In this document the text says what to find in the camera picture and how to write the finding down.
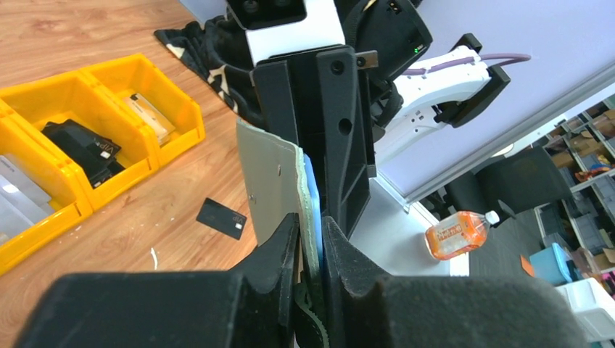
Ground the orange drink bottle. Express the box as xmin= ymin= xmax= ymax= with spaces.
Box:
xmin=424 ymin=210 xmax=500 ymax=261

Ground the yellow plastic bin middle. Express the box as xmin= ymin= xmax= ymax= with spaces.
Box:
xmin=1 ymin=72 xmax=159 ymax=210

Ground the black flower pattern blanket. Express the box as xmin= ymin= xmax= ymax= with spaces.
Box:
xmin=154 ymin=14 xmax=267 ymax=130

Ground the yellow plastic bin left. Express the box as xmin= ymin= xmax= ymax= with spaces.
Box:
xmin=1 ymin=110 xmax=94 ymax=273

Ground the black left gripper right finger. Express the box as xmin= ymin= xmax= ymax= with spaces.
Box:
xmin=322 ymin=217 xmax=587 ymax=347

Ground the black VIP card in bin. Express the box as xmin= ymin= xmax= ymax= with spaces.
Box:
xmin=42 ymin=119 xmax=125 ymax=188

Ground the white VIP card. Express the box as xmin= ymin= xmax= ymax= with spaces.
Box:
xmin=1 ymin=155 xmax=55 ymax=244

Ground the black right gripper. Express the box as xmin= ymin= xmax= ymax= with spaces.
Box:
xmin=252 ymin=45 xmax=377 ymax=237

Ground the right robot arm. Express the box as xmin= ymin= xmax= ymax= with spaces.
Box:
xmin=239 ymin=1 xmax=510 ymax=241

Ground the yellow plastic bin right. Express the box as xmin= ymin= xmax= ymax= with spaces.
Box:
xmin=81 ymin=54 xmax=205 ymax=167

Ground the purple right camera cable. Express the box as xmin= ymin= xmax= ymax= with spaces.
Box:
xmin=401 ymin=52 xmax=532 ymax=77

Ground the black credit card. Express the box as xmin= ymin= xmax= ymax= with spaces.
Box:
xmin=196 ymin=198 xmax=247 ymax=240

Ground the yellow plastic bin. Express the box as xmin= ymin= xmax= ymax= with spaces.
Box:
xmin=81 ymin=54 xmax=205 ymax=167
xmin=1 ymin=110 xmax=94 ymax=273
xmin=1 ymin=72 xmax=159 ymax=210

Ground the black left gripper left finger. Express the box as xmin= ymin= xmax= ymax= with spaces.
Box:
xmin=15 ymin=213 xmax=300 ymax=347

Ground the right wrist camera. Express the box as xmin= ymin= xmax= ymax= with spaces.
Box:
xmin=227 ymin=0 xmax=345 ymax=65

